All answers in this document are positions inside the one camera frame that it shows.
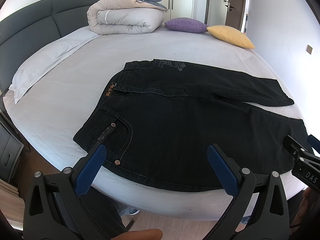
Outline yellow cushion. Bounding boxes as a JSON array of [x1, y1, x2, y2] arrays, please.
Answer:
[[207, 25, 255, 49]]

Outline brown wooden door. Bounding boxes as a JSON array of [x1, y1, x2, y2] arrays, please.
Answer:
[[225, 0, 246, 30]]

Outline left shoe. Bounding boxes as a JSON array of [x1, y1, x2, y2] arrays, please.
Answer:
[[118, 205, 139, 216]]

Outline folded beige duvet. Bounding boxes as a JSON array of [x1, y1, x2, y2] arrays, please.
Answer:
[[87, 0, 168, 35]]

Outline black denim pants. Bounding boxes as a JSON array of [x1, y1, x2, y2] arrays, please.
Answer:
[[73, 59, 310, 192]]

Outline wall switch plate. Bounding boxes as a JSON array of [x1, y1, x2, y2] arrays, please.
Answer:
[[306, 45, 313, 54]]

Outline person right hand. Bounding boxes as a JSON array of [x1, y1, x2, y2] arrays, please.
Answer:
[[289, 187, 319, 239]]

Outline purple cushion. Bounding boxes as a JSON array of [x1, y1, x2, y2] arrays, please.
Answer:
[[164, 17, 207, 34]]

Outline dark bedside cabinet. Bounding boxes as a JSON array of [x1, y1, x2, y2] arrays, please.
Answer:
[[0, 122, 24, 183]]

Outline white bed mattress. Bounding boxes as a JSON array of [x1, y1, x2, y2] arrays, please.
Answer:
[[2, 24, 313, 221]]

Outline white pillow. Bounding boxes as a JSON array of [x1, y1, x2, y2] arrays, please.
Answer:
[[9, 27, 99, 103]]

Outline person left hand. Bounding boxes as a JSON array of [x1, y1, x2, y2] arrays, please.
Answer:
[[112, 229, 163, 240]]

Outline dark grey headboard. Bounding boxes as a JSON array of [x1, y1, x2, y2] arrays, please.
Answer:
[[1, 0, 99, 92]]

